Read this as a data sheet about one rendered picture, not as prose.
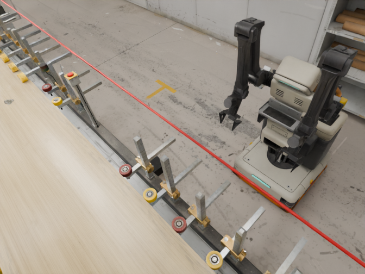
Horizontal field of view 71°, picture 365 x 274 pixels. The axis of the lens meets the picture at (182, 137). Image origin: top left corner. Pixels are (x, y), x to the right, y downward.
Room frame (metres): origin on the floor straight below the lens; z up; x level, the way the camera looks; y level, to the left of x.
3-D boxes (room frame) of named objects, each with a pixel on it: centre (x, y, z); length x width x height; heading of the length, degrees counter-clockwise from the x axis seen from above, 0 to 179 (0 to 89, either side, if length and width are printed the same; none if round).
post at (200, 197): (0.58, -0.04, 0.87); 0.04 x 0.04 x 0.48; 38
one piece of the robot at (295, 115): (1.08, -0.64, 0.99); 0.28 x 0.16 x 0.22; 37
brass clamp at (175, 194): (0.79, 0.12, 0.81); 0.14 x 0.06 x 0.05; 38
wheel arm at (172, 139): (1.05, 0.23, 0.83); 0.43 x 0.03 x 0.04; 128
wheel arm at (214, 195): (0.65, -0.07, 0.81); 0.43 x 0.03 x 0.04; 128
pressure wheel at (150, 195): (0.73, 0.24, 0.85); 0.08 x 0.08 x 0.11
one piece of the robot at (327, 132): (1.32, -0.95, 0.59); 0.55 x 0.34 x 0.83; 37
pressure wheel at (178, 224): (0.53, 0.08, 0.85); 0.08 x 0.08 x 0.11
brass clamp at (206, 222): (0.59, -0.03, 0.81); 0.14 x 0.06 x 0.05; 38
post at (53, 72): (1.96, 1.02, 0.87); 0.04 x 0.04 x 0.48; 38
